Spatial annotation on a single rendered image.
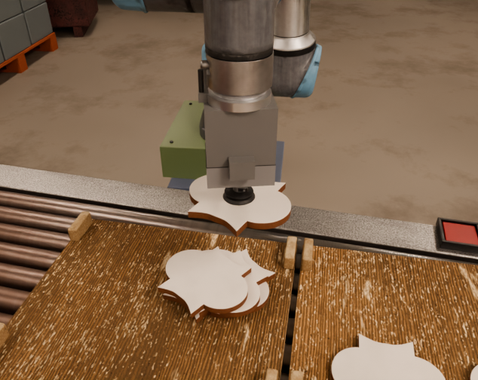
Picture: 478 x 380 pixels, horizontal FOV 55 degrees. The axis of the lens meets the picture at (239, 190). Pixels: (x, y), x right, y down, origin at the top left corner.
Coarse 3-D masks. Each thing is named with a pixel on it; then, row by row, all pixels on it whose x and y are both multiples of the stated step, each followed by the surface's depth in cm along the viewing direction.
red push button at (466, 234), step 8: (448, 224) 89; (456, 224) 89; (448, 232) 87; (456, 232) 87; (464, 232) 87; (472, 232) 87; (448, 240) 85; (456, 240) 85; (464, 240) 85; (472, 240) 85
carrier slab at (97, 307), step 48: (96, 240) 84; (144, 240) 84; (192, 240) 84; (240, 240) 84; (48, 288) 74; (96, 288) 74; (144, 288) 74; (288, 288) 74; (48, 336) 67; (96, 336) 67; (144, 336) 67; (192, 336) 67; (240, 336) 67
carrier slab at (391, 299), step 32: (320, 256) 81; (352, 256) 81; (384, 256) 81; (320, 288) 74; (352, 288) 74; (384, 288) 74; (416, 288) 74; (448, 288) 74; (320, 320) 69; (352, 320) 69; (384, 320) 69; (416, 320) 69; (448, 320) 69; (320, 352) 64; (416, 352) 64; (448, 352) 64
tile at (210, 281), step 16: (176, 256) 74; (192, 256) 74; (208, 256) 74; (224, 256) 74; (176, 272) 71; (192, 272) 71; (208, 272) 71; (224, 272) 71; (240, 272) 71; (160, 288) 69; (176, 288) 68; (192, 288) 68; (208, 288) 68; (224, 288) 68; (240, 288) 68; (192, 304) 66; (208, 304) 66; (224, 304) 66; (240, 304) 66
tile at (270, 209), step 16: (192, 192) 62; (208, 192) 62; (256, 192) 62; (272, 192) 62; (192, 208) 59; (208, 208) 59; (224, 208) 59; (240, 208) 59; (256, 208) 59; (272, 208) 59; (288, 208) 59; (224, 224) 58; (240, 224) 57; (256, 224) 57; (272, 224) 57
